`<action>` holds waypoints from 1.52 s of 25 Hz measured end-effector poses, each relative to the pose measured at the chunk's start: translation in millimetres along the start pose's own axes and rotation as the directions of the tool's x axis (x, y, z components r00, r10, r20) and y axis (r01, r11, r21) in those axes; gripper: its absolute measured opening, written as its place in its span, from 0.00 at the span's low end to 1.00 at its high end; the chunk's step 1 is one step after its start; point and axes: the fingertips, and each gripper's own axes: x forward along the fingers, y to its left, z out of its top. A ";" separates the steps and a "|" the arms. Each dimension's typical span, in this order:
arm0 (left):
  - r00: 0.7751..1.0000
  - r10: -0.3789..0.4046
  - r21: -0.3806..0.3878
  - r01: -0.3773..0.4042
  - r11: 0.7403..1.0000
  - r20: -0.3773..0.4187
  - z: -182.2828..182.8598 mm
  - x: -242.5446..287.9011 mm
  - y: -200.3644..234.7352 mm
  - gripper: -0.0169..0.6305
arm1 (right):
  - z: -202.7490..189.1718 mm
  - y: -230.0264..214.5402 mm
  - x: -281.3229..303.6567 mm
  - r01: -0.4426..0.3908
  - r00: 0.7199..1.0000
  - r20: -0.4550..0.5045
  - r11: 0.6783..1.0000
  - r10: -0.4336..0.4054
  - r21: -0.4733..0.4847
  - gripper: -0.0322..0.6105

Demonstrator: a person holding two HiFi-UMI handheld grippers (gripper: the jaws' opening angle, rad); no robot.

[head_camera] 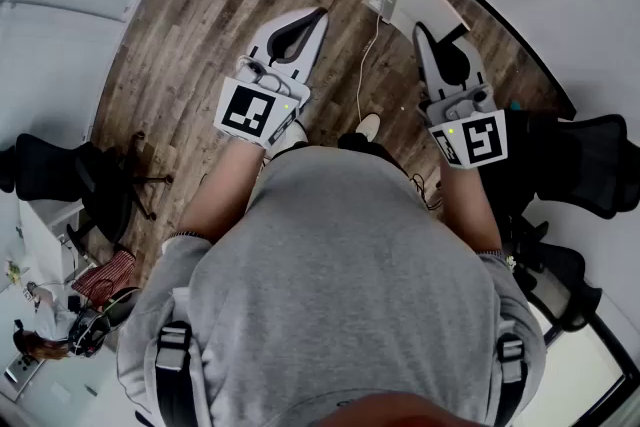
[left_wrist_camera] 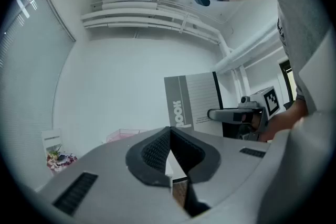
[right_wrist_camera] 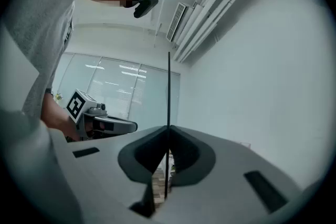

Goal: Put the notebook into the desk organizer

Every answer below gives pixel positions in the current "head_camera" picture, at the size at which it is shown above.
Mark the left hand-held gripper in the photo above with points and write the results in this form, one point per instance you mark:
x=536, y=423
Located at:
x=245, y=112

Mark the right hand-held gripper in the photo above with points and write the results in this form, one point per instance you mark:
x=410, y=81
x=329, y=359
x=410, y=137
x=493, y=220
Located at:
x=482, y=140

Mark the person's left forearm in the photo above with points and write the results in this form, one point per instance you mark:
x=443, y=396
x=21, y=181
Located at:
x=225, y=190

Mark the person's right forearm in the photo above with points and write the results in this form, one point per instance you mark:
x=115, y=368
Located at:
x=465, y=205

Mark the teal object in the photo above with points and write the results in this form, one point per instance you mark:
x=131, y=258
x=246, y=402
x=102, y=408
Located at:
x=515, y=105

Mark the person's left white shoe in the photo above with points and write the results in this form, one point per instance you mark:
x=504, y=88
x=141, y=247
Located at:
x=295, y=135

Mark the person's white shoe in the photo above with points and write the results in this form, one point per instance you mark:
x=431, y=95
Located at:
x=295, y=135
x=370, y=125

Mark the person's right white shoe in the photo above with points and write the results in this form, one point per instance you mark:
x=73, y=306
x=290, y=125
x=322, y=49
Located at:
x=370, y=125

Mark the black mesh office chair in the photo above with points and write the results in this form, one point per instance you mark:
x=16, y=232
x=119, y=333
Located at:
x=555, y=275
x=575, y=160
x=100, y=190

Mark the person's gray sweatshirt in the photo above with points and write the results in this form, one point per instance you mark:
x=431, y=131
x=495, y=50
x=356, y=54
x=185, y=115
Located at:
x=325, y=265

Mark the red checkered bag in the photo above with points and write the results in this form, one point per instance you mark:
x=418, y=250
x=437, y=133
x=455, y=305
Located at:
x=107, y=272

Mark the white cabinet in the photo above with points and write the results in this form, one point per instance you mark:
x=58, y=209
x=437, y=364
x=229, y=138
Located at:
x=45, y=235

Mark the person's face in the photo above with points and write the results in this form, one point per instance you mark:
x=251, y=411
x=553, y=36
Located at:
x=410, y=412

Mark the small flower bunch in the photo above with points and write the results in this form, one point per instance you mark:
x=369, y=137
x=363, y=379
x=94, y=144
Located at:
x=14, y=272

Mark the white power strip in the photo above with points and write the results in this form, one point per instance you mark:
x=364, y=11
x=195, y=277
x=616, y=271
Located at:
x=22, y=367

